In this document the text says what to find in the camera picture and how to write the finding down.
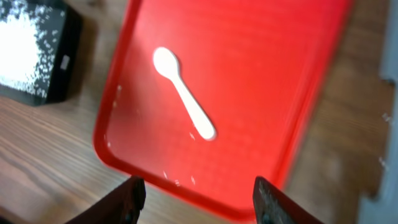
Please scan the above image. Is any black tray with rice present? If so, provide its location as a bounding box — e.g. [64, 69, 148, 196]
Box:
[1, 0, 83, 106]

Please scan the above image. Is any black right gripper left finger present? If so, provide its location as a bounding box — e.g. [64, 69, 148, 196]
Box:
[67, 176, 146, 224]

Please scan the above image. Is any red plastic tray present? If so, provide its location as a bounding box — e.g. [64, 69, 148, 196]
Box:
[93, 0, 352, 222]

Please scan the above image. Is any grey dishwasher rack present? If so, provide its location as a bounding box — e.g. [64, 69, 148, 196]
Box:
[357, 0, 397, 223]

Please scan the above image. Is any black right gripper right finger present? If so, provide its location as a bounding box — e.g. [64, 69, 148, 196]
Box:
[252, 176, 322, 224]

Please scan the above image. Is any white plastic spoon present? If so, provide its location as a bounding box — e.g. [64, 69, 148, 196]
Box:
[152, 47, 216, 141]

